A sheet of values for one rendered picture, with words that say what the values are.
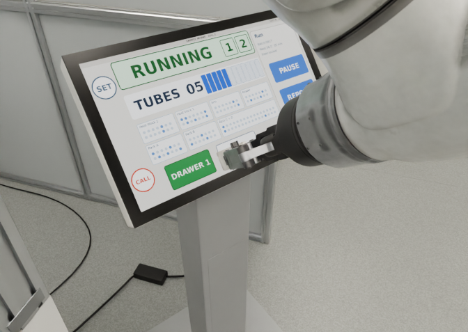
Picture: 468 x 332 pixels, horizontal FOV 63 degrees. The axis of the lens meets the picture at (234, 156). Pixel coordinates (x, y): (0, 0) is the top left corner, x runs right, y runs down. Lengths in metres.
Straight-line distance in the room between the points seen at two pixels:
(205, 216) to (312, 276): 0.97
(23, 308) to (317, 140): 0.45
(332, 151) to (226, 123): 0.44
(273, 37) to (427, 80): 0.65
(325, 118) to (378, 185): 2.04
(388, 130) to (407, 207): 1.99
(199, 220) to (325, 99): 0.65
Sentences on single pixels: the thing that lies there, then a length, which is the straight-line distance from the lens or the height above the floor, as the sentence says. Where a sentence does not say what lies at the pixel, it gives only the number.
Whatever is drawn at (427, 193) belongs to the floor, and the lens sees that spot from 2.40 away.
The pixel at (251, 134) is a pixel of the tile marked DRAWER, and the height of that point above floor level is 1.02.
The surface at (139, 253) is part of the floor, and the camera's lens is 1.91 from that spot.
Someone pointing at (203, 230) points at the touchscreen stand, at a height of 0.74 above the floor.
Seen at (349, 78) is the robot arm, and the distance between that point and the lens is 0.26.
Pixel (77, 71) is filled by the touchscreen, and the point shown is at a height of 1.17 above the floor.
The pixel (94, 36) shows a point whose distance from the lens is 1.65.
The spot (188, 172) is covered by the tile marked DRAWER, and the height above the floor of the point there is 1.00.
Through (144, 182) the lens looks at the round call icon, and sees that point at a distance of 0.67.
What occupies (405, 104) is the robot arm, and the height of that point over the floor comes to 1.33.
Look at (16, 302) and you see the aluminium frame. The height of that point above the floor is 0.99.
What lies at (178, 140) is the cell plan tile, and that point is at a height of 1.05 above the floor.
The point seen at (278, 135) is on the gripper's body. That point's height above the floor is 1.23.
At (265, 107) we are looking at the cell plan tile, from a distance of 0.80.
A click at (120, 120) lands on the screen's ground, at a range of 0.68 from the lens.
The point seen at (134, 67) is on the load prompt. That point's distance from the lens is 0.72.
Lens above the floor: 1.44
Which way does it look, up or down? 36 degrees down
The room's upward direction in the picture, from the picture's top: straight up
